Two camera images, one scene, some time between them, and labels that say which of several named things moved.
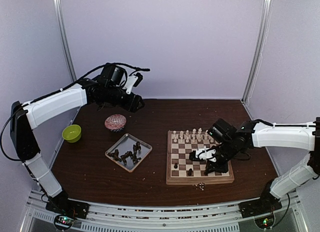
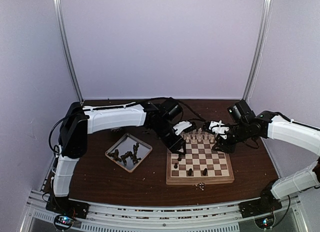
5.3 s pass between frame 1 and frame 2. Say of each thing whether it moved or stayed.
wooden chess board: stayed
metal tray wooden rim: stayed
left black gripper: moved
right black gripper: moved
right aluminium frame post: stayed
